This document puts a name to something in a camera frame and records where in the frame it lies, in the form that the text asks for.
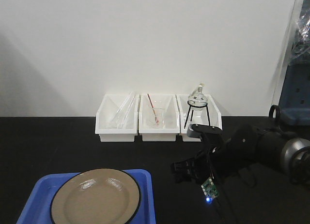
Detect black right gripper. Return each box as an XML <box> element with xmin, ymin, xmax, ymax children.
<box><xmin>170</xmin><ymin>129</ymin><xmax>229</xmax><ymax>184</ymax></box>

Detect beige plate with black rim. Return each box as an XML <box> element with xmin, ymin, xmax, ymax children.
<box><xmin>50</xmin><ymin>168</ymin><xmax>141</xmax><ymax>224</ymax></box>

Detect blue plastic tray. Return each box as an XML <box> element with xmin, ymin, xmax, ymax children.
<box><xmin>17</xmin><ymin>169</ymin><xmax>156</xmax><ymax>224</ymax></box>

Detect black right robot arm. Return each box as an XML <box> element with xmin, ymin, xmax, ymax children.
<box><xmin>170</xmin><ymin>123</ymin><xmax>310</xmax><ymax>185</ymax></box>

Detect green circuit board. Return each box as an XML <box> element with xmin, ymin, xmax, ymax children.
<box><xmin>201</xmin><ymin>177</ymin><xmax>219</xmax><ymax>204</ymax></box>

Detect middle white storage bin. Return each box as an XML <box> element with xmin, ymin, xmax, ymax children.
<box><xmin>139</xmin><ymin>93</ymin><xmax>180</xmax><ymax>142</ymax></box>

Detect white storage bin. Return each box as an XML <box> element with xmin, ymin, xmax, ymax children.
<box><xmin>95</xmin><ymin>94</ymin><xmax>139</xmax><ymax>142</ymax></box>
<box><xmin>139</xmin><ymin>93</ymin><xmax>180</xmax><ymax>142</ymax></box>
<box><xmin>176</xmin><ymin>94</ymin><xmax>222</xmax><ymax>142</ymax></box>

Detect right white storage bin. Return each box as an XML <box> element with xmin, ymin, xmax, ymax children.
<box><xmin>176</xmin><ymin>94</ymin><xmax>222</xmax><ymax>142</ymax></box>

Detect glass beaker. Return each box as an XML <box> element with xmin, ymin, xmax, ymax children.
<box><xmin>153</xmin><ymin>101</ymin><xmax>166</xmax><ymax>129</ymax></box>

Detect round glass flask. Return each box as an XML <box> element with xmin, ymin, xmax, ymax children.
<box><xmin>188</xmin><ymin>83</ymin><xmax>207</xmax><ymax>111</ymax></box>

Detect left white storage bin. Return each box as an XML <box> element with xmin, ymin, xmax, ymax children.
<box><xmin>95</xmin><ymin>94</ymin><xmax>139</xmax><ymax>142</ymax></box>

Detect glass tubes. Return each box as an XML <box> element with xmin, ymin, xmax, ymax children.
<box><xmin>108</xmin><ymin>92</ymin><xmax>136</xmax><ymax>129</ymax></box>

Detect blue perforated box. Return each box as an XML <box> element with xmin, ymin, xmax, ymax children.
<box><xmin>277</xmin><ymin>64</ymin><xmax>310</xmax><ymax>126</ymax></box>

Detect clear plastic bag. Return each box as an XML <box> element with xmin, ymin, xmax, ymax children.
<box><xmin>289</xmin><ymin>0</ymin><xmax>310</xmax><ymax>65</ymax></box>

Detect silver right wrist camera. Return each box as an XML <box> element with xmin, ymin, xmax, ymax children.
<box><xmin>186</xmin><ymin>123</ymin><xmax>201</xmax><ymax>139</ymax></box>

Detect black wire tripod stand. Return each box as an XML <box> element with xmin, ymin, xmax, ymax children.
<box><xmin>184</xmin><ymin>101</ymin><xmax>211</xmax><ymax>128</ymax></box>

